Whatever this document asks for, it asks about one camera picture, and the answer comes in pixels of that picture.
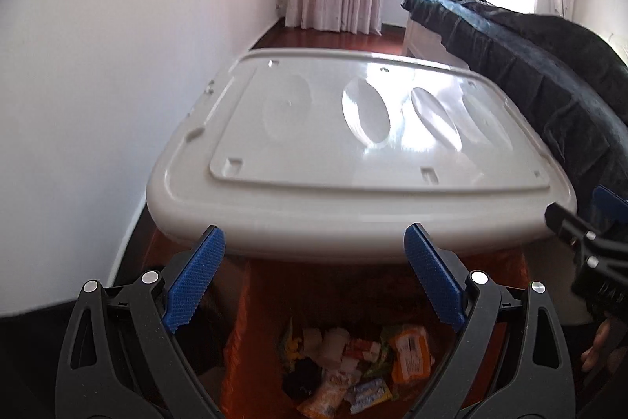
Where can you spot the red white snack wrapper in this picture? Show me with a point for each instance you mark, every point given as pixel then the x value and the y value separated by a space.
pixel 363 350

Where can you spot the black bag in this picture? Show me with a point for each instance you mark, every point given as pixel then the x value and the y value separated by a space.
pixel 303 380

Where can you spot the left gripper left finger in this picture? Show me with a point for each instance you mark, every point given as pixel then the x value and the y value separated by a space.
pixel 120 358

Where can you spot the blue snack packet in bin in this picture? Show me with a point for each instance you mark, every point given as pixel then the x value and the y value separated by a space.
pixel 364 396

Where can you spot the orange trash bag bin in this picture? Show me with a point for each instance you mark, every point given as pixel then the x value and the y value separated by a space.
pixel 290 340

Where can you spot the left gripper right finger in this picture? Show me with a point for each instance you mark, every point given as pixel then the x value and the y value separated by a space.
pixel 510 358

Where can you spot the orange snack packet in bin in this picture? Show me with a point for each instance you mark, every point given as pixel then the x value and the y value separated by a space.
pixel 331 393

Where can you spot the orange white plastic wrapper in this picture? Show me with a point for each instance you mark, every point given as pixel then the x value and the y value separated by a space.
pixel 413 359

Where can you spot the white bed frame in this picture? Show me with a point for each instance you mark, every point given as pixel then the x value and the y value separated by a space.
pixel 421 43

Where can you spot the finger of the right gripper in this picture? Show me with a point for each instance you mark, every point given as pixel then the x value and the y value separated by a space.
pixel 570 229
pixel 609 208

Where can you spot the small brown cardboard box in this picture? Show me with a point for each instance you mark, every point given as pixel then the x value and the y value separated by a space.
pixel 330 352

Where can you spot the right hand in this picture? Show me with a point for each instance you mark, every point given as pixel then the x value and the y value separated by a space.
pixel 608 350

